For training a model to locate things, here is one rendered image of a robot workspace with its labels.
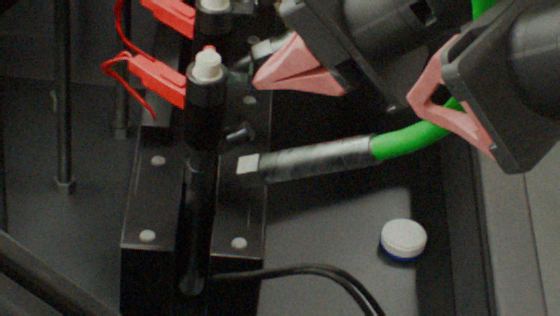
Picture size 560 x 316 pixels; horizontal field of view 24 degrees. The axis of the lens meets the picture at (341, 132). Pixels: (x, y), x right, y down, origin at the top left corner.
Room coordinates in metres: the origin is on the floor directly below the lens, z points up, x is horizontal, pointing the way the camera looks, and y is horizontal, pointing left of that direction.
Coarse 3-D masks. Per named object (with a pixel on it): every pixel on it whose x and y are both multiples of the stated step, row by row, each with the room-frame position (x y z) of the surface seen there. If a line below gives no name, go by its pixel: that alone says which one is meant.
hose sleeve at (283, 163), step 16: (320, 144) 0.59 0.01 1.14; (336, 144) 0.58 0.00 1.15; (352, 144) 0.58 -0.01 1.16; (368, 144) 0.58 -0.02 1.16; (272, 160) 0.59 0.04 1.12; (288, 160) 0.59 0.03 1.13; (304, 160) 0.58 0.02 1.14; (320, 160) 0.58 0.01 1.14; (336, 160) 0.58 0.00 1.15; (352, 160) 0.57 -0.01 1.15; (368, 160) 0.57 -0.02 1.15; (272, 176) 0.59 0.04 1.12; (288, 176) 0.59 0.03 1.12; (304, 176) 0.58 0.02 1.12
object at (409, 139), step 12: (480, 0) 0.56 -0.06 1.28; (492, 0) 0.56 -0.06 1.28; (480, 12) 0.56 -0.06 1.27; (456, 108) 0.56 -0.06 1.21; (396, 132) 0.58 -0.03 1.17; (408, 132) 0.57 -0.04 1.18; (420, 132) 0.57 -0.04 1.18; (432, 132) 0.56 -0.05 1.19; (444, 132) 0.56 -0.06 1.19; (372, 144) 0.58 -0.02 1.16; (384, 144) 0.57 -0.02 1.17; (396, 144) 0.57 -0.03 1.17; (408, 144) 0.57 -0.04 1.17; (420, 144) 0.57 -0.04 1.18; (384, 156) 0.57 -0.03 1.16; (396, 156) 0.57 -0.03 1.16
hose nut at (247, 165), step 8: (240, 160) 0.60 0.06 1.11; (248, 160) 0.60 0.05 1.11; (256, 160) 0.60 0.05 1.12; (240, 168) 0.60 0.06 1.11; (248, 168) 0.59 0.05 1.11; (256, 168) 0.59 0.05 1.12; (240, 176) 0.59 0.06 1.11; (248, 176) 0.59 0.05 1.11; (256, 176) 0.59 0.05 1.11; (248, 184) 0.59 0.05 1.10; (256, 184) 0.59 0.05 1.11; (264, 184) 0.59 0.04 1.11
